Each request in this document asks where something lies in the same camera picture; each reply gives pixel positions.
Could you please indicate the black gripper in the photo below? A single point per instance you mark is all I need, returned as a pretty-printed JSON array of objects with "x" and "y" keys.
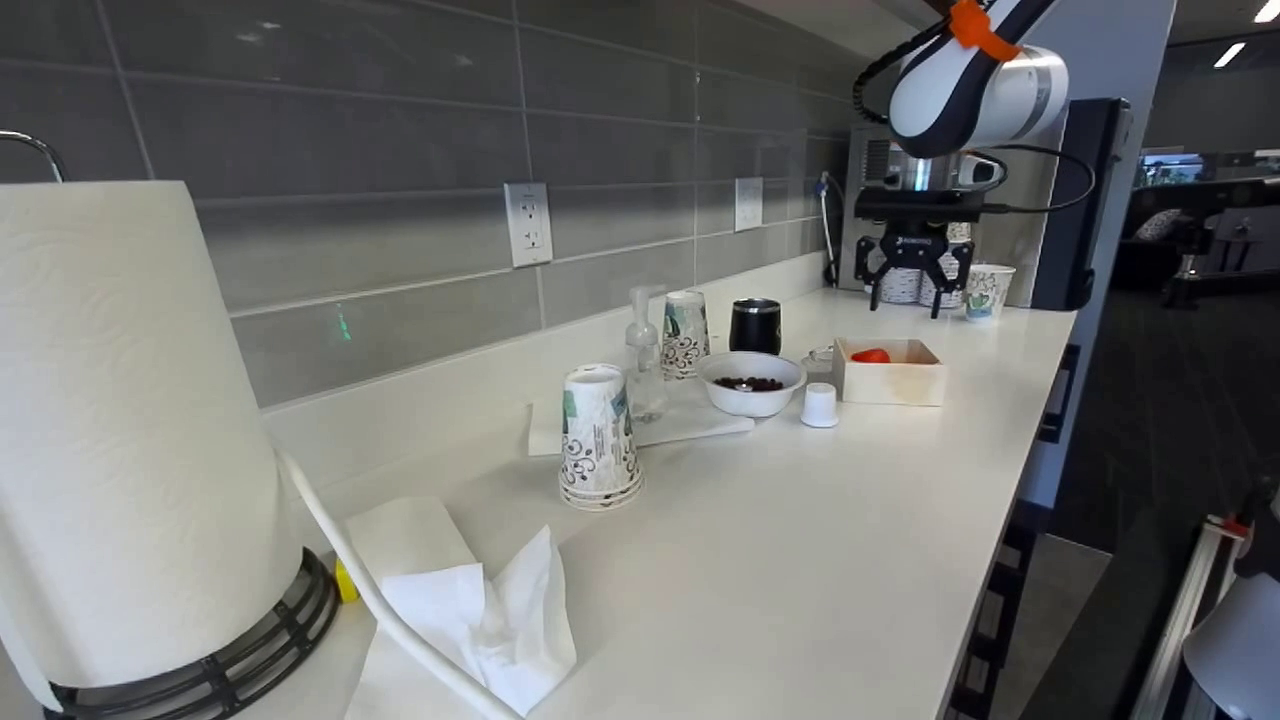
[{"x": 920, "y": 241}]

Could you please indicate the orange red toy object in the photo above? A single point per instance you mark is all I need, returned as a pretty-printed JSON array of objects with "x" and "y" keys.
[{"x": 871, "y": 355}]

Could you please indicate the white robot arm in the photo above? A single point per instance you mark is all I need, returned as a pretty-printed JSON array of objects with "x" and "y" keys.
[{"x": 983, "y": 101}]

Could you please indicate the wooden box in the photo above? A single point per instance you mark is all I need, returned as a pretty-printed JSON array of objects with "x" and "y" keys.
[{"x": 892, "y": 387}]

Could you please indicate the patterned paper cup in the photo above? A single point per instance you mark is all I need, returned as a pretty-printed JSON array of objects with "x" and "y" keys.
[
  {"x": 990, "y": 291},
  {"x": 596, "y": 443},
  {"x": 685, "y": 335}
]

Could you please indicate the small white cup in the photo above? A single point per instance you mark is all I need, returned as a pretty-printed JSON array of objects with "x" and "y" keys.
[{"x": 823, "y": 405}]

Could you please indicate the black tumbler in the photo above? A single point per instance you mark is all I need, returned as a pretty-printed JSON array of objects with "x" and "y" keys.
[{"x": 757, "y": 331}]

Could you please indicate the black tall column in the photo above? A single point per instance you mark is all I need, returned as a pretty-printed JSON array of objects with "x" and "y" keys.
[{"x": 1081, "y": 203}]

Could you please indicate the white bowl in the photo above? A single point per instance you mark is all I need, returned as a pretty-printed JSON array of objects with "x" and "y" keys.
[{"x": 755, "y": 399}]

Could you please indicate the clear soap dispenser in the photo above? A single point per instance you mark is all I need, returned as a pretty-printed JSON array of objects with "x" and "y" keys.
[{"x": 646, "y": 361}]

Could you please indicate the grey lamp stand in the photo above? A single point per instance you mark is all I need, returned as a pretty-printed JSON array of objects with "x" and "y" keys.
[{"x": 1234, "y": 643}]

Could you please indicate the white paper napkin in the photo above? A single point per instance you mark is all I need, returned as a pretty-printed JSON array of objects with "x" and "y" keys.
[{"x": 522, "y": 625}]

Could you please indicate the black towel holder base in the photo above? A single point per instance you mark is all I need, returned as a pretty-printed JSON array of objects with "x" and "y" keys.
[{"x": 226, "y": 667}]

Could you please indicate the paper towel roll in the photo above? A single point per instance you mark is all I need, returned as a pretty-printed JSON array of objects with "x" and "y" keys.
[{"x": 120, "y": 426}]

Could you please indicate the chrome faucet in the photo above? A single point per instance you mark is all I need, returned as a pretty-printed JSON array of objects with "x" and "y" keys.
[{"x": 28, "y": 138}]

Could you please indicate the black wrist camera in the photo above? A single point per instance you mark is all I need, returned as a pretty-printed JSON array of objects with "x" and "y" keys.
[{"x": 920, "y": 206}]

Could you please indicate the white wall outlet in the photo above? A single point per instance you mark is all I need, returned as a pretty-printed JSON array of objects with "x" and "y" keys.
[
  {"x": 751, "y": 206},
  {"x": 529, "y": 224}
]

